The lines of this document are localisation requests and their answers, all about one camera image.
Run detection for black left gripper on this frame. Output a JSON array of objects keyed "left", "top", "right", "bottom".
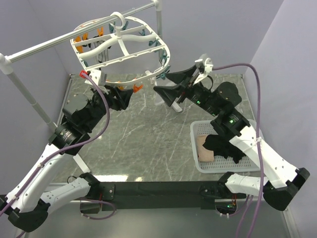
[{"left": 85, "top": 84, "right": 134, "bottom": 131}]

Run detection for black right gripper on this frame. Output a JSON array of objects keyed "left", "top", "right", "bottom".
[{"left": 153, "top": 64, "right": 220, "bottom": 117}]

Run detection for orange pinched clothespin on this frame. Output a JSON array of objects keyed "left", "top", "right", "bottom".
[{"left": 132, "top": 84, "right": 143, "bottom": 93}]

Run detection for teal clothespin being pinched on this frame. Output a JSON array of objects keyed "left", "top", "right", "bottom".
[{"left": 156, "top": 65, "right": 171, "bottom": 80}]

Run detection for white round clip hanger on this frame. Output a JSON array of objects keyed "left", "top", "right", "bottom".
[{"left": 70, "top": 12, "right": 171, "bottom": 89}]

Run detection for black and white striped sock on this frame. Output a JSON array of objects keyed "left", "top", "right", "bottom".
[{"left": 86, "top": 36, "right": 111, "bottom": 62}]

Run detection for white sock black cuff stripes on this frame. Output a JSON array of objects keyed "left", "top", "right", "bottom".
[{"left": 154, "top": 92, "right": 164, "bottom": 106}]

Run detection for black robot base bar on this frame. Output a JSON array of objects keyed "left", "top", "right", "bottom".
[{"left": 84, "top": 181, "right": 246, "bottom": 210}]

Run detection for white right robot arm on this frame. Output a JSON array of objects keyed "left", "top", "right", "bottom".
[{"left": 154, "top": 65, "right": 310, "bottom": 211}]

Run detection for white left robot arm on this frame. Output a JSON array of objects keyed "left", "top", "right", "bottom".
[{"left": 0, "top": 86, "right": 133, "bottom": 233}]

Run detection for clear clothespin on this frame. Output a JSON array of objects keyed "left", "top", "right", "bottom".
[{"left": 145, "top": 70, "right": 156, "bottom": 85}]

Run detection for white plastic laundry basket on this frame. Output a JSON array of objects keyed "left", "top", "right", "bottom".
[{"left": 190, "top": 120, "right": 260, "bottom": 174}]

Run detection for teal clothespin front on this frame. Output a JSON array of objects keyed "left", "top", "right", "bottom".
[{"left": 139, "top": 29, "right": 146, "bottom": 36}]

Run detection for teal clothespin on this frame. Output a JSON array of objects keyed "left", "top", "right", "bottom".
[
  {"left": 108, "top": 23, "right": 115, "bottom": 34},
  {"left": 139, "top": 29, "right": 146, "bottom": 36}
]

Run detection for teal clothespin left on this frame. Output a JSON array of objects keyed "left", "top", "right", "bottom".
[{"left": 108, "top": 23, "right": 115, "bottom": 34}]

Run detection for beige cloth in basket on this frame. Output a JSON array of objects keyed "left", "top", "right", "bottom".
[{"left": 196, "top": 135, "right": 214, "bottom": 162}]

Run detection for white metal drying rack stand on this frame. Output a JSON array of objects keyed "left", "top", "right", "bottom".
[{"left": 0, "top": 0, "right": 183, "bottom": 174}]

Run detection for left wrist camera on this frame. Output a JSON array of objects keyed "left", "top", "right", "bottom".
[{"left": 79, "top": 69, "right": 106, "bottom": 91}]

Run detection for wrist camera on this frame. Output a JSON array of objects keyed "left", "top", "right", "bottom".
[
  {"left": 79, "top": 69, "right": 106, "bottom": 91},
  {"left": 194, "top": 54, "right": 213, "bottom": 85}
]

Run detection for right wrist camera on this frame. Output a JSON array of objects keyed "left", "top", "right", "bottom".
[{"left": 194, "top": 54, "right": 213, "bottom": 85}]

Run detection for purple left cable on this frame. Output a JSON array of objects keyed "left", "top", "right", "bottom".
[{"left": 0, "top": 73, "right": 117, "bottom": 238}]

